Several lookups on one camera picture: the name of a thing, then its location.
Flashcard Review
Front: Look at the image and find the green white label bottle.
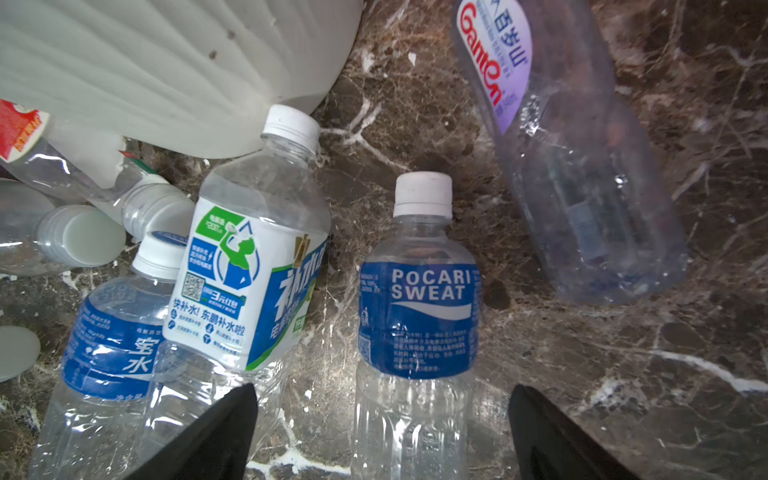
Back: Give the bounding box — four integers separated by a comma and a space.
136, 104, 331, 461

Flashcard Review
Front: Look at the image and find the white ribbed waste bin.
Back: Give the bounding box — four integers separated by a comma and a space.
1, 0, 364, 159

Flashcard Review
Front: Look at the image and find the yellow V label bottle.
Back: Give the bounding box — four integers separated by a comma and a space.
1, 179, 126, 276

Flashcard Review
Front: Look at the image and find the red white label bottle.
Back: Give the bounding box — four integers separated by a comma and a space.
1, 100, 195, 241

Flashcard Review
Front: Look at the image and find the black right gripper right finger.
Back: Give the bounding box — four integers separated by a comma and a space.
508, 385, 638, 480

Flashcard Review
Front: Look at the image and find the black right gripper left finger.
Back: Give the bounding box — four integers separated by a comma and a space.
128, 384, 258, 480

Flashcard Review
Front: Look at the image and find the Pocari Sweat blue label bottle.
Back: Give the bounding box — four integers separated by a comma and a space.
351, 172, 482, 479

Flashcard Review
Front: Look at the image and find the purple label Ganten bottle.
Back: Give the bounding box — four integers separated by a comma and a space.
451, 1, 688, 304

